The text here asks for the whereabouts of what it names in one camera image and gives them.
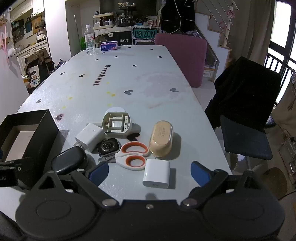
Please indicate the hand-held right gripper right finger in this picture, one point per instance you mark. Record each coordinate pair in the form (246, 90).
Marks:
(200, 173)

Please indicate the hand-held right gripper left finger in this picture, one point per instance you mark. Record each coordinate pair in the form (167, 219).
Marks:
(99, 173)

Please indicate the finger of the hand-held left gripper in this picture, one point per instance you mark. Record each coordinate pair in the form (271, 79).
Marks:
(8, 179)
(16, 165)

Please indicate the black smartwatch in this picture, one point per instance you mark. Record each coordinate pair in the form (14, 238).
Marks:
(108, 147)

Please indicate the black earbud case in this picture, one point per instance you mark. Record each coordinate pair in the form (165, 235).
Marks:
(69, 160)

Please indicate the orange white tape roll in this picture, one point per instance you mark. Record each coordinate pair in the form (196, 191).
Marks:
(133, 160)

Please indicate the white pronged charger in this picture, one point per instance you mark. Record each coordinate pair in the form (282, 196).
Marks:
(89, 136)

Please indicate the black cardboard box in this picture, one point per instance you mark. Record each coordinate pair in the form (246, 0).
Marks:
(44, 139)

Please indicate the beige oval case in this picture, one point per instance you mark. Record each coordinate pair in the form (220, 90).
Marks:
(160, 139)

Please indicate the white cube charger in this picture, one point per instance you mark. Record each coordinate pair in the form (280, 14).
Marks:
(156, 172)

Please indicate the beige round plastic housing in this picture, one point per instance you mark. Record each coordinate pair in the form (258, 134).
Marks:
(116, 125)

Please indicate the black office chair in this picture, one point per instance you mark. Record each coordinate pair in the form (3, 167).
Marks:
(245, 139)

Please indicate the round wooden stool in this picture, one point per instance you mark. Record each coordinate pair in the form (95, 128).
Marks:
(276, 183)

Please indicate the white cartoon tote bag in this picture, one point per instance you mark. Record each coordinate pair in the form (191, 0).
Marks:
(32, 76)

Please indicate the black cloth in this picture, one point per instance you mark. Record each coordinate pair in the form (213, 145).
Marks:
(245, 88)

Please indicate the brown jacket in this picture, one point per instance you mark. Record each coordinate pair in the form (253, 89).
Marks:
(42, 58)

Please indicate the pink chair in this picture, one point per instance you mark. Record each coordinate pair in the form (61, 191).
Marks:
(182, 58)

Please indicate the blue and pink tissue box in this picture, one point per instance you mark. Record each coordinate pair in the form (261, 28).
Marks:
(109, 46)

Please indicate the green plastic bag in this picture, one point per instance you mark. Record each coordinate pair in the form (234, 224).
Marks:
(82, 44)

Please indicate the clear water bottle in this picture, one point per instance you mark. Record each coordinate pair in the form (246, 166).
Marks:
(90, 41)

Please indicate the white staircase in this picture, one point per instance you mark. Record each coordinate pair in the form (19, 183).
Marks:
(215, 41)

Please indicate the black balcony railing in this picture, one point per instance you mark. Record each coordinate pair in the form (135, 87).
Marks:
(281, 67)

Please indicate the kitchen shelf unit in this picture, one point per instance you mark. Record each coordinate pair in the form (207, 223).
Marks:
(29, 30)

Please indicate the black chalkboard panel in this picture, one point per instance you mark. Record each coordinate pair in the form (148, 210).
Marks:
(120, 38)

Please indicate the teal plate sign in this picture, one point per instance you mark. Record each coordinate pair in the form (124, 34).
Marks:
(145, 33)

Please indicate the white shelf rack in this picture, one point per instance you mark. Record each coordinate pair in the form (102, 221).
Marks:
(104, 20)

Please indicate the beige curtain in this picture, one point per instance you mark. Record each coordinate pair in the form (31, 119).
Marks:
(256, 27)

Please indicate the black jacket with white trim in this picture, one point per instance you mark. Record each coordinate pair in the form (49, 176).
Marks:
(177, 16)

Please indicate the black cosmetics rack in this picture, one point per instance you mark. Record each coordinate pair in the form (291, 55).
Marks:
(127, 12)

